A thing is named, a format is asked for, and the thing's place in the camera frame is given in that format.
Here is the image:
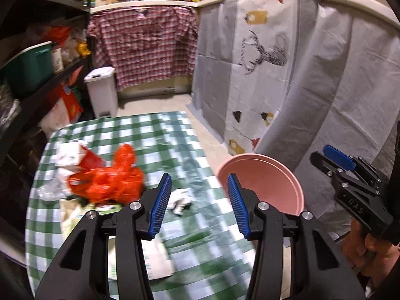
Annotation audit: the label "orange bag on shelf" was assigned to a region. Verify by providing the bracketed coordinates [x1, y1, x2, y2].
[44, 26, 73, 47]

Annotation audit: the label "person's right hand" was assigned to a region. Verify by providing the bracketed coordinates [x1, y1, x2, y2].
[342, 219, 398, 286]

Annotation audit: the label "green checked tablecloth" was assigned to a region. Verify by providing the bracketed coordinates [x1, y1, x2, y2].
[25, 111, 260, 300]

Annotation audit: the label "silver foil bag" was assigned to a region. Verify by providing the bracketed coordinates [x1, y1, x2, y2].
[0, 81, 20, 132]

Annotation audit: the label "orange plastic bag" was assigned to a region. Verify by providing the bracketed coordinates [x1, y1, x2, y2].
[67, 144, 145, 205]

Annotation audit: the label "green storage bin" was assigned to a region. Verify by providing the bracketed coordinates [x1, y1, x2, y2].
[2, 41, 54, 98]

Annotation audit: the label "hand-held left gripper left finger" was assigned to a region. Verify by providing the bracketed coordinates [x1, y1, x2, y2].
[34, 172, 173, 300]

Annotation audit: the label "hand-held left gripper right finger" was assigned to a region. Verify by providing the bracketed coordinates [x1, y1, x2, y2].
[227, 172, 366, 300]

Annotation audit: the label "red plaid cloth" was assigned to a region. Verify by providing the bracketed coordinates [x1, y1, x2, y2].
[87, 6, 199, 92]

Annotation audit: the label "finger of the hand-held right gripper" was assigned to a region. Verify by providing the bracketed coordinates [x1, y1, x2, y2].
[310, 151, 351, 182]
[323, 144, 384, 184]

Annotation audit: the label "black shelf unit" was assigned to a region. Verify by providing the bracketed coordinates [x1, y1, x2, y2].
[0, 0, 94, 257]

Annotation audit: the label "small white wrapper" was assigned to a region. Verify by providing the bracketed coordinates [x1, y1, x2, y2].
[167, 188, 193, 217]

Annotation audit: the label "clear plastic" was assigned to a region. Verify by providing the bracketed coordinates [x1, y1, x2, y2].
[37, 169, 74, 202]

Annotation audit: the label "white paper bag green print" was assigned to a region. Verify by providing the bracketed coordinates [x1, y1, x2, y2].
[59, 194, 175, 282]

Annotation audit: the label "grey printed cloth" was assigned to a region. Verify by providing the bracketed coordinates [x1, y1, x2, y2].
[190, 0, 400, 235]

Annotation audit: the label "white pedal bin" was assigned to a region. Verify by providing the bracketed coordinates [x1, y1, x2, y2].
[83, 66, 119, 119]

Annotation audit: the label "pink plastic basin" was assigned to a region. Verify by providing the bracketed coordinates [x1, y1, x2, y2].
[216, 153, 305, 217]

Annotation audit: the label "white and red carton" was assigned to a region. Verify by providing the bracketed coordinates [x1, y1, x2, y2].
[55, 140, 105, 176]

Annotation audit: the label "yellow packet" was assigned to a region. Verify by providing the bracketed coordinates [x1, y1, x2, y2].
[76, 40, 91, 57]

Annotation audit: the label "orange and white sack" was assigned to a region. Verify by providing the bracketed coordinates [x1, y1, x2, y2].
[40, 81, 85, 135]

